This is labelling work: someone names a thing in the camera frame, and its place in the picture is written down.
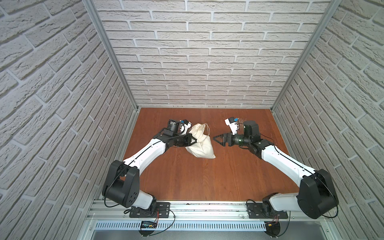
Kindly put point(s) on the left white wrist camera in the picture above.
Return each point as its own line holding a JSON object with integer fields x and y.
{"x": 184, "y": 127}

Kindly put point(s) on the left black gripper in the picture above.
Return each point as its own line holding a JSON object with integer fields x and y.
{"x": 186, "y": 139}

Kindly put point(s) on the small controller board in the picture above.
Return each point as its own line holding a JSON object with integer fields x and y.
{"x": 147, "y": 227}
{"x": 272, "y": 229}

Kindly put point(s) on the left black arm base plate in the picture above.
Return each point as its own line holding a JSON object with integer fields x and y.
{"x": 158, "y": 210}

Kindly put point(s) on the left small controller board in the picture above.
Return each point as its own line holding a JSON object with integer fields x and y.
{"x": 147, "y": 227}

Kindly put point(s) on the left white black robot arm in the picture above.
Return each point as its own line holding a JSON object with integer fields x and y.
{"x": 122, "y": 184}

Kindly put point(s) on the aluminium mounting rail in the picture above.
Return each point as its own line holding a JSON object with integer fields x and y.
{"x": 187, "y": 216}

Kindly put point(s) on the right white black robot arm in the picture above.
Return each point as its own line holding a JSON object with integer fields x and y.
{"x": 316, "y": 195}

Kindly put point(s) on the right small controller board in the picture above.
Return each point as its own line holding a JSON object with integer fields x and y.
{"x": 272, "y": 229}

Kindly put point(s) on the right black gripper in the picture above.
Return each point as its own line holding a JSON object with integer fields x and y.
{"x": 227, "y": 139}

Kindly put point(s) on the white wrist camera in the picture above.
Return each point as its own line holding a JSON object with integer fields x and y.
{"x": 233, "y": 123}
{"x": 184, "y": 127}

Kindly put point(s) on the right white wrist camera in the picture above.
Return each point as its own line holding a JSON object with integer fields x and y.
{"x": 233, "y": 123}

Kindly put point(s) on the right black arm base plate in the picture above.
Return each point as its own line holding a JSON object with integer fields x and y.
{"x": 263, "y": 211}

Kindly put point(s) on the cream cloth drawstring bag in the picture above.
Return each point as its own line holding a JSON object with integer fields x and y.
{"x": 203, "y": 147}

